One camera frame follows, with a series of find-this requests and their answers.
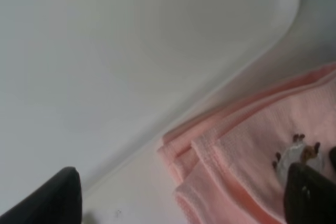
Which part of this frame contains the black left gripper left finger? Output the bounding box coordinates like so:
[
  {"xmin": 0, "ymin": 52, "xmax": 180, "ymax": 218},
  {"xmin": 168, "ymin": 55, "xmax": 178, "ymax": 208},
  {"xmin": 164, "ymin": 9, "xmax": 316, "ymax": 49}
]
[{"xmin": 1, "ymin": 167, "xmax": 82, "ymax": 223}]

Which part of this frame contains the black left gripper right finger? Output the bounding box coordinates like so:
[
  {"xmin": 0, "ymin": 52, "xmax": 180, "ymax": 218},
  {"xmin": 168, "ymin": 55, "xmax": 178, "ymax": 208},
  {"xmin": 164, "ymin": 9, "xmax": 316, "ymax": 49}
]
[{"xmin": 285, "ymin": 159, "xmax": 335, "ymax": 223}]

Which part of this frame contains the white plastic tray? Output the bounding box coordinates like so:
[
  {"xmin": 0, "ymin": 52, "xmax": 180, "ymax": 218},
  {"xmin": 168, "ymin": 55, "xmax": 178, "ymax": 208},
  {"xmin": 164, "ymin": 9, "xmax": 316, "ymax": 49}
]
[{"xmin": 1, "ymin": 0, "xmax": 299, "ymax": 208}]

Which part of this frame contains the pink towel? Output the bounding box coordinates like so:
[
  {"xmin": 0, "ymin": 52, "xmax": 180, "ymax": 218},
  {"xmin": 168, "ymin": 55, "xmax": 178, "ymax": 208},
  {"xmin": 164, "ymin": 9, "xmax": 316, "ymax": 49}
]
[{"xmin": 157, "ymin": 63, "xmax": 335, "ymax": 223}]

